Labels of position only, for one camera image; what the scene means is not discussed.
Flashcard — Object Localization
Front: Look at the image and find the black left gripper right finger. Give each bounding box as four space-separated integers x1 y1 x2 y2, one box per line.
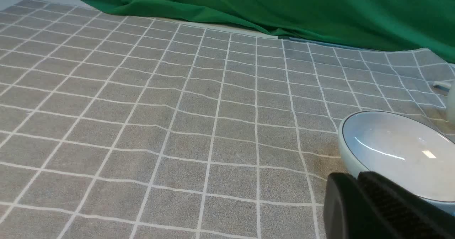
357 171 454 239

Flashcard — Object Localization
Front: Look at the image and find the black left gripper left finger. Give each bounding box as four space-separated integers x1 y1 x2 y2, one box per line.
323 172 394 239

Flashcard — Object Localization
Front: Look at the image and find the light blue bowl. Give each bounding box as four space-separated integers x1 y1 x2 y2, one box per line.
338 111 455 215

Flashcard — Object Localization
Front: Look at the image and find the light blue spoon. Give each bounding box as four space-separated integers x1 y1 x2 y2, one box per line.
433 81 453 91

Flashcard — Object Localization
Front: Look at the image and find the light blue cup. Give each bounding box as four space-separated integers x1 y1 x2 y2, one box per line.
445 80 455 125

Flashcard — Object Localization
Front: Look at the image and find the green backdrop cloth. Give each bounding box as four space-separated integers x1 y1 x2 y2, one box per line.
80 0 455 63

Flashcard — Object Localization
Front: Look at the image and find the grey checked tablecloth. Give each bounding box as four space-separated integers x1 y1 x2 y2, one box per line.
0 0 454 239

